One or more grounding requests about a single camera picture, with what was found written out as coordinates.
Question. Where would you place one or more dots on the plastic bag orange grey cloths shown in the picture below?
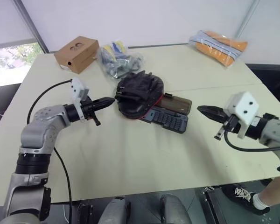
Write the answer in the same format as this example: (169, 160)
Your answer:
(221, 47)

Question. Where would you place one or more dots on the grey window frame post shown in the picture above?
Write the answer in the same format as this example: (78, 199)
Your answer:
(31, 25)

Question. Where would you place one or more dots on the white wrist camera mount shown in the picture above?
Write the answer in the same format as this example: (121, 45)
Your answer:
(78, 87)
(246, 105)

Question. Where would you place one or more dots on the brown cardboard box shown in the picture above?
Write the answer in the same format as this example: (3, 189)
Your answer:
(79, 56)

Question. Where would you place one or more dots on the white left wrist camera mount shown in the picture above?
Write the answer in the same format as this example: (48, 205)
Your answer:
(78, 87)

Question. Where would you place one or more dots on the black padded boxing mitt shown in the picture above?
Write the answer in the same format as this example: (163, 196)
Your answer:
(140, 93)

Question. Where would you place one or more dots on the black table frame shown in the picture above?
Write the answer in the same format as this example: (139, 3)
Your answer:
(212, 205)

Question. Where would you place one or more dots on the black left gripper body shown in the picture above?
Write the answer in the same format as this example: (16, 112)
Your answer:
(89, 107)

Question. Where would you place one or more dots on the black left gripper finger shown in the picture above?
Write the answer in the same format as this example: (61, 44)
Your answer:
(106, 100)
(105, 105)

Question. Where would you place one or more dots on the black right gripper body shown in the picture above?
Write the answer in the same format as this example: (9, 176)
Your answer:
(232, 124)

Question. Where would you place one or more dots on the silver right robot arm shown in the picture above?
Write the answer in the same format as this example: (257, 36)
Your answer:
(273, 133)

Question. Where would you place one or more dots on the dark tool case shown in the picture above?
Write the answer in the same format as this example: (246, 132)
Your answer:
(172, 121)

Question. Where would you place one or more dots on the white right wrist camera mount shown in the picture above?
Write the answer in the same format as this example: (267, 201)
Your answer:
(246, 105)

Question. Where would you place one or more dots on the white corner post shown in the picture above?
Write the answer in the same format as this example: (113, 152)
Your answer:
(245, 18)

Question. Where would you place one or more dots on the plastic bag blue yellow items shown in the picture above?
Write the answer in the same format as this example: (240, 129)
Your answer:
(116, 60)

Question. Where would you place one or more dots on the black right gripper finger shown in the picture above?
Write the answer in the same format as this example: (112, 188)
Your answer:
(214, 110)
(215, 117)

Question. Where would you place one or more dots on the black sneaker white laces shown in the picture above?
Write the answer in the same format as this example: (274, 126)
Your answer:
(238, 198)

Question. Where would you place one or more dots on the grey rounded shape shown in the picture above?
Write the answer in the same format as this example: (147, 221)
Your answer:
(175, 210)
(116, 212)

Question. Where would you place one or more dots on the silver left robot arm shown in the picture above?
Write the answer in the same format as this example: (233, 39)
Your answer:
(37, 130)

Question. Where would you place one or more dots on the person's bare leg white sock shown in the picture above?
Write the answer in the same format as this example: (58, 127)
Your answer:
(271, 190)

